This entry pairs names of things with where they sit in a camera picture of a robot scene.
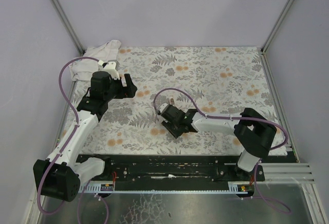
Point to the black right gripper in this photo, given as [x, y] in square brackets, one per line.
[171, 129]

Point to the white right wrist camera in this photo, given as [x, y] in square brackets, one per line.
[163, 107]

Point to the white stapler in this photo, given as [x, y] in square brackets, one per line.
[171, 102]

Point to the crumpled white cloth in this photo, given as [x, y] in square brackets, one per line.
[93, 59]

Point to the left aluminium frame post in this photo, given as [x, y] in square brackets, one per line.
[68, 26]

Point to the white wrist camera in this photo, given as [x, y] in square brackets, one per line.
[109, 67]
[163, 107]

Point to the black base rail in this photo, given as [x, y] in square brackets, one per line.
[172, 173]

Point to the right aluminium frame post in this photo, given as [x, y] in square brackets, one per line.
[283, 14]

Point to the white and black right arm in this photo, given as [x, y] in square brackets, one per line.
[253, 131]

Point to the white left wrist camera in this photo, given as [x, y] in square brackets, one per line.
[109, 67]

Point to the aluminium frame post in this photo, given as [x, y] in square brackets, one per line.
[283, 14]
[68, 26]

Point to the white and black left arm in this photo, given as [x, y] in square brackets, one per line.
[60, 175]

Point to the floral patterned table mat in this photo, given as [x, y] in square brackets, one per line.
[218, 80]

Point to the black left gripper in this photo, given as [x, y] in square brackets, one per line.
[126, 86]

